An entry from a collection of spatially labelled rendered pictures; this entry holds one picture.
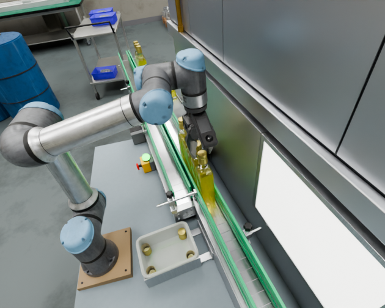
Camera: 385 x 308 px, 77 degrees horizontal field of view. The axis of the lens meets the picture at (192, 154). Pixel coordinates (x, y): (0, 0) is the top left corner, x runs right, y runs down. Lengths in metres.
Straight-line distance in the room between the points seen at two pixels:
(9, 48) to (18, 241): 2.14
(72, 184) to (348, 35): 0.87
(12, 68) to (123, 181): 2.54
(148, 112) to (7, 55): 3.15
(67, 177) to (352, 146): 0.82
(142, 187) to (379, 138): 1.11
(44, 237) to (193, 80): 2.03
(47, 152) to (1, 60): 2.98
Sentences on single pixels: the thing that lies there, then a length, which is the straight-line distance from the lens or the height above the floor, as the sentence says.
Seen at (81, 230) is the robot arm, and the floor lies 1.00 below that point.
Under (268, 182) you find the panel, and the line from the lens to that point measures 0.75.
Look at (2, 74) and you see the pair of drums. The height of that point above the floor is 0.71.
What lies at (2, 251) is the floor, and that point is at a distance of 2.60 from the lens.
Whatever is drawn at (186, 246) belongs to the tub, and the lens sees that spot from 1.09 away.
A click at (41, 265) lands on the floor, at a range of 2.31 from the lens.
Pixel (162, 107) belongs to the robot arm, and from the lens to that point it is 0.54.
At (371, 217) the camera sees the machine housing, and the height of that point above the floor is 1.37.
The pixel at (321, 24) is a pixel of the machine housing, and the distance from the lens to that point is 0.51.
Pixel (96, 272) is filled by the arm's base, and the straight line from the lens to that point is 1.11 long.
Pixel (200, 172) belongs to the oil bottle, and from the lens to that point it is 0.89.
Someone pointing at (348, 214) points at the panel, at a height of 1.32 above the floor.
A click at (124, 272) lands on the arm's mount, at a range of 1.10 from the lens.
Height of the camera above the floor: 1.75
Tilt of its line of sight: 43 degrees down
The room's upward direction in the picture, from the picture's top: 8 degrees counter-clockwise
